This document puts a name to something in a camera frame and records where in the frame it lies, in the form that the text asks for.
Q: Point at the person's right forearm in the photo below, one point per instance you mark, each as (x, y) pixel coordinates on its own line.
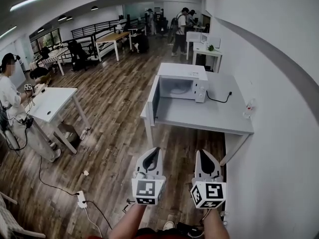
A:
(214, 223)

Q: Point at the small white floor scrap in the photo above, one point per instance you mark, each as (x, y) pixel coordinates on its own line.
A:
(86, 173)

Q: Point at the white table lamp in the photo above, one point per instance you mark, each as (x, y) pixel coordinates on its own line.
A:
(118, 28)

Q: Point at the white microwave body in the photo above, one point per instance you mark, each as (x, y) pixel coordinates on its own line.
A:
(182, 71)

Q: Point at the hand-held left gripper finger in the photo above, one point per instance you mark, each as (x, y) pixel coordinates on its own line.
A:
(141, 161)
(160, 162)

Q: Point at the white power strip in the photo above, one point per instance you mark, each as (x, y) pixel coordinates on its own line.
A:
(84, 133)
(81, 198)

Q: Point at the brown cardboard box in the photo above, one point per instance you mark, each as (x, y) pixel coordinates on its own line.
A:
(68, 134)

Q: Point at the white chair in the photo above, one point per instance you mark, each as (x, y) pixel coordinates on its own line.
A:
(10, 223)

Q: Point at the person's white shoe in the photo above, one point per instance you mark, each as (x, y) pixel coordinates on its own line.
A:
(169, 225)

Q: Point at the person's left forearm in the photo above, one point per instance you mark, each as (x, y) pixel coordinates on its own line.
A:
(129, 220)

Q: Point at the clear plastic bottle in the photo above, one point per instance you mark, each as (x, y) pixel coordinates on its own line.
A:
(249, 108)

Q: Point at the white microwave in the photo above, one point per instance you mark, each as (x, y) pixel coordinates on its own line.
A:
(205, 37)

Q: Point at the grey table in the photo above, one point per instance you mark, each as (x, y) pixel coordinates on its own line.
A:
(199, 113)

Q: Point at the small green plant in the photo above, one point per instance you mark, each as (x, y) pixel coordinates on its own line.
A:
(211, 48)

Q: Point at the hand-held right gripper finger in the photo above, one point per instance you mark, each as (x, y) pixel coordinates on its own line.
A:
(198, 165)
(216, 167)

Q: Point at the black metal railing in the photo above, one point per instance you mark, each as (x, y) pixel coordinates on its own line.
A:
(99, 27)

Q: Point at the long ceiling light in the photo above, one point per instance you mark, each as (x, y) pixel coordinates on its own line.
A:
(7, 32)
(28, 2)

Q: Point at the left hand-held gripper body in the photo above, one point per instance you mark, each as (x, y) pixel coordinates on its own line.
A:
(145, 189)

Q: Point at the black bag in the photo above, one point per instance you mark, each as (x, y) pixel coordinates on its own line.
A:
(188, 228)

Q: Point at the black pendant lamp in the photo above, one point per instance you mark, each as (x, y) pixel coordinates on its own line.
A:
(94, 8)
(62, 18)

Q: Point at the white microwave door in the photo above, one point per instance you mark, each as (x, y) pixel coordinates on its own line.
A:
(152, 101)

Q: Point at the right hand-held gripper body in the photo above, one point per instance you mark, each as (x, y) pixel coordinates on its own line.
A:
(209, 192)

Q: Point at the wooden top table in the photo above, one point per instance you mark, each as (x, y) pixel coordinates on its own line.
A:
(113, 36)

